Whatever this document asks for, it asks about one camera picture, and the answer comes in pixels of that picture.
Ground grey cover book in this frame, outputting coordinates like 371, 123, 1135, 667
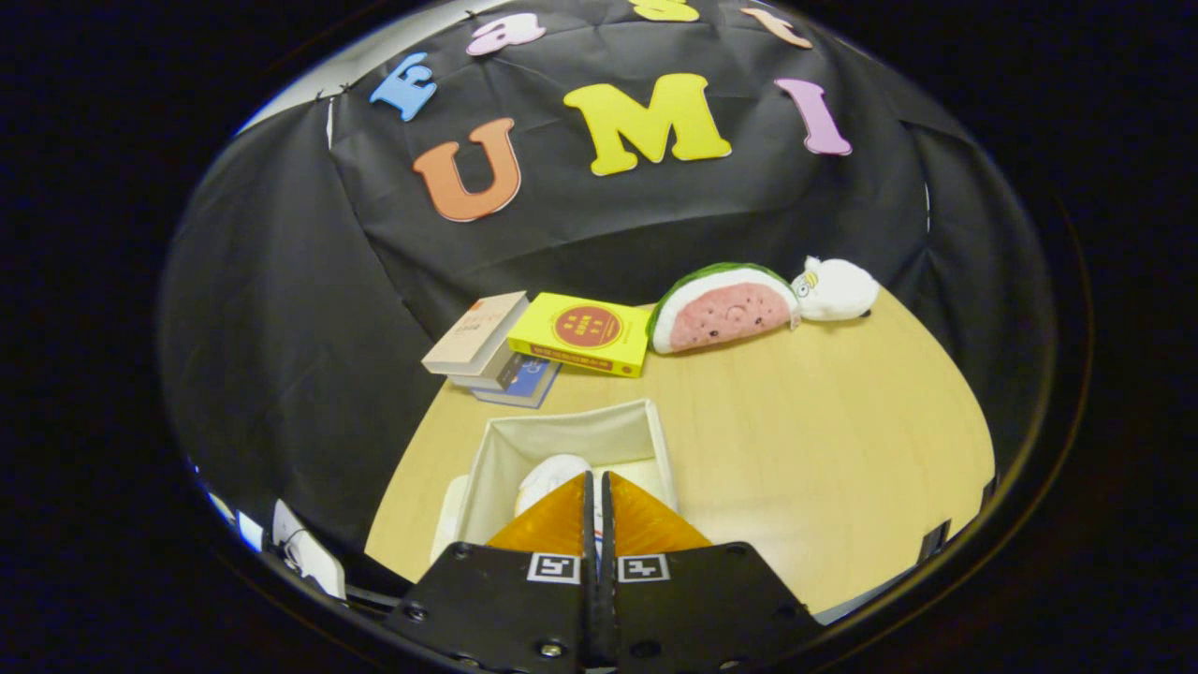
449, 351, 525, 392

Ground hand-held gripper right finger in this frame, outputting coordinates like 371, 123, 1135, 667
597, 470, 826, 674

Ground yellow book with red circle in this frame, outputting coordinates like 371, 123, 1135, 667
506, 292, 653, 379

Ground white device with cables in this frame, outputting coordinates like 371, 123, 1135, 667
271, 499, 347, 600

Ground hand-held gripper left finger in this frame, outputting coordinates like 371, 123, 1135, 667
384, 470, 598, 674

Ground watermelon slice plush toy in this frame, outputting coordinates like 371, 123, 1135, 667
646, 262, 799, 355

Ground white canvas shoe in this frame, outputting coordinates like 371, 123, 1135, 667
515, 455, 592, 518

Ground blue cover book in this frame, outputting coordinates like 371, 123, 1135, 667
471, 359, 562, 410

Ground cream fabric storage box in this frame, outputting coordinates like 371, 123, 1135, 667
431, 399, 679, 563

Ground lit screen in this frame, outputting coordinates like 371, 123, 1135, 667
201, 487, 266, 553

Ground white plush toy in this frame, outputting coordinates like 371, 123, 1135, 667
791, 256, 882, 324

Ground beige cover book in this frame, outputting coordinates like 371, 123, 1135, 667
421, 291, 531, 377

